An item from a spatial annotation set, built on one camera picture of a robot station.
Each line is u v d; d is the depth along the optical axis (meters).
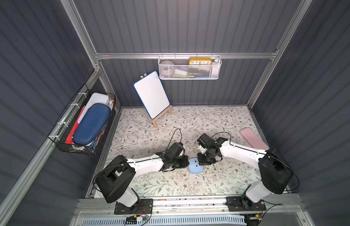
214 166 0.87
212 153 0.64
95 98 0.77
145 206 0.73
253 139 0.99
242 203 0.67
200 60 0.87
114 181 0.44
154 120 1.02
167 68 0.83
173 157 0.68
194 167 0.85
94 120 0.69
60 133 0.61
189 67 0.90
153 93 0.98
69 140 0.64
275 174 0.45
